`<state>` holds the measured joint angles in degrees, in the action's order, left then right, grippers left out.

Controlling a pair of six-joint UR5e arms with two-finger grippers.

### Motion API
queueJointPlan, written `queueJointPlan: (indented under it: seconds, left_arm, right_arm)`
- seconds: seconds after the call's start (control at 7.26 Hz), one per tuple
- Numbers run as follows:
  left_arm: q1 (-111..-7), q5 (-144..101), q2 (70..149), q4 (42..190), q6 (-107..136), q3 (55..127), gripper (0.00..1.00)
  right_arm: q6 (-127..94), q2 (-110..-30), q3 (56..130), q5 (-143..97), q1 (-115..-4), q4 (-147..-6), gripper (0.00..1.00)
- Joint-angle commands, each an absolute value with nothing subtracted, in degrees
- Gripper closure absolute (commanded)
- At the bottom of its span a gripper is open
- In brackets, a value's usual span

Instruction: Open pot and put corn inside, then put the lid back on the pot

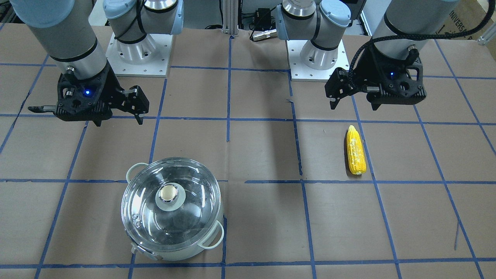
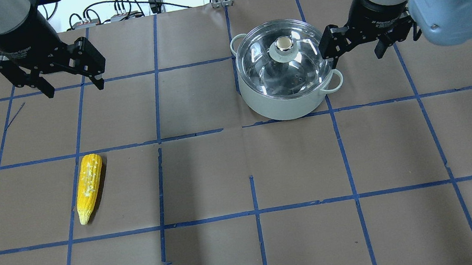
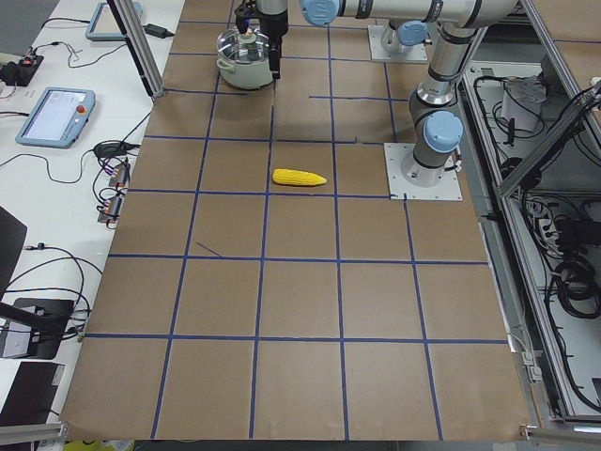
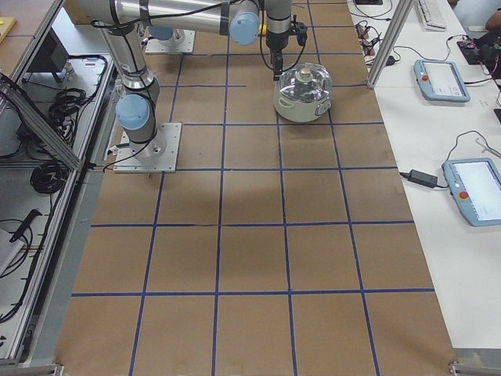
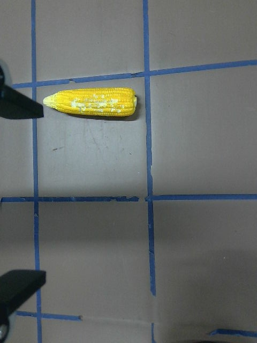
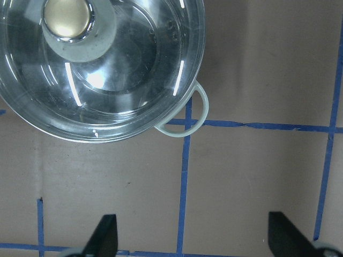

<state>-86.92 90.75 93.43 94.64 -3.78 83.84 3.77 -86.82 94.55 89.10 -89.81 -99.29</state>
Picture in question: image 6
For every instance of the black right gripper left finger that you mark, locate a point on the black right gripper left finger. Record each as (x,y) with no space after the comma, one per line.
(104,240)

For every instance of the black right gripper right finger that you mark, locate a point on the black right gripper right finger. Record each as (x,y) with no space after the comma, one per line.
(284,239)

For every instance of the glass pot lid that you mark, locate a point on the glass pot lid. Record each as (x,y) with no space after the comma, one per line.
(104,71)

